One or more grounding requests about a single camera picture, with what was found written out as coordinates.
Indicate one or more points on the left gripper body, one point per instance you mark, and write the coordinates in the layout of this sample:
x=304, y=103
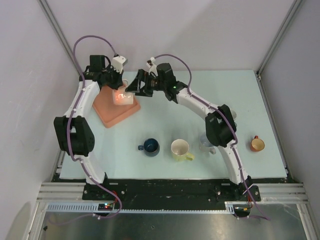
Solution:
x=112, y=77

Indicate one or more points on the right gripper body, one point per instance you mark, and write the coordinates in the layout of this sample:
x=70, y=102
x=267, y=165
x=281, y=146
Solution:
x=154, y=84

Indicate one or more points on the large pink mug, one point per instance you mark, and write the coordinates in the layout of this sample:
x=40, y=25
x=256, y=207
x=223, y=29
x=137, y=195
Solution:
x=121, y=97

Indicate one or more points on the dark blue striped mug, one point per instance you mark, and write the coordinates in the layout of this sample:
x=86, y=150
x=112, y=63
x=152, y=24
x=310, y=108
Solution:
x=150, y=147

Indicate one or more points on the pale yellow mug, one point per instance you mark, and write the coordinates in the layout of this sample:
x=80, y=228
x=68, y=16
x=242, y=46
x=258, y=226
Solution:
x=180, y=150

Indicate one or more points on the light grey footed mug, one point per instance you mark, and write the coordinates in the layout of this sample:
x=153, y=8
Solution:
x=205, y=145

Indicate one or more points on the small orange mug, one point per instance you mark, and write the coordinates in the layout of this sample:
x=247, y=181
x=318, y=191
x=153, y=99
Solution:
x=257, y=144

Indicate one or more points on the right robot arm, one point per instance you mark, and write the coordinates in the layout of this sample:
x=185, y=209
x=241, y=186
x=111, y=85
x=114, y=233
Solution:
x=220, y=127

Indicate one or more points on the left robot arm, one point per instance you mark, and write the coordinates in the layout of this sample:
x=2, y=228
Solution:
x=73, y=131

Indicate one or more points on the salmon plastic tray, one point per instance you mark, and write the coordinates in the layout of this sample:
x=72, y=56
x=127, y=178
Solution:
x=109, y=113

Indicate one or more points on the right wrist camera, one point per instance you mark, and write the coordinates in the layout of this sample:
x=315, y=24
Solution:
x=152, y=66

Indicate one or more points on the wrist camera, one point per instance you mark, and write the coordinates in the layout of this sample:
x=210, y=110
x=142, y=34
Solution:
x=152, y=66
x=118, y=62

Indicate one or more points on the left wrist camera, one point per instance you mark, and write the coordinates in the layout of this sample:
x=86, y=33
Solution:
x=118, y=62

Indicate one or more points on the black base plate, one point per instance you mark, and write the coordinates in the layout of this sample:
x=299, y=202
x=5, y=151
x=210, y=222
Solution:
x=169, y=194

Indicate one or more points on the grey cable duct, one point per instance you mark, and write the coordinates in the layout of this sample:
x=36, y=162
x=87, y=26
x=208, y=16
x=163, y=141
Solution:
x=72, y=207

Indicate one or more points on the aluminium frame rail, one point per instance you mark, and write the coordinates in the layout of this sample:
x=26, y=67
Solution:
x=271, y=193

